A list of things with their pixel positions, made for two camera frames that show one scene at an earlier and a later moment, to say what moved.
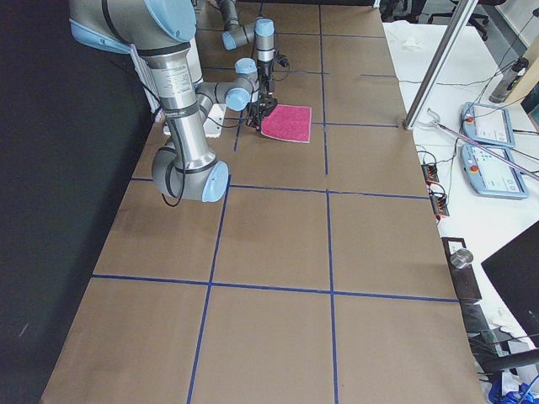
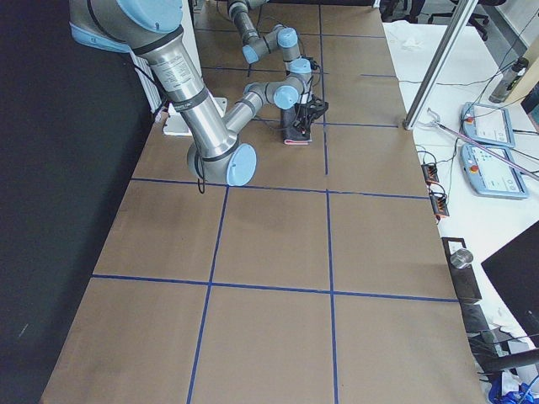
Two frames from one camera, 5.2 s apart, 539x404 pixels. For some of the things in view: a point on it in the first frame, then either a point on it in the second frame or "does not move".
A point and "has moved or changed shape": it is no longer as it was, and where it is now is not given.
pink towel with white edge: [289, 123] has moved or changed shape
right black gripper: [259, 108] → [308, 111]
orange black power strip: [429, 173] does not move
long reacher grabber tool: [436, 122] does not move
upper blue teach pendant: [487, 124] does not move
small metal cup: [461, 258] does not move
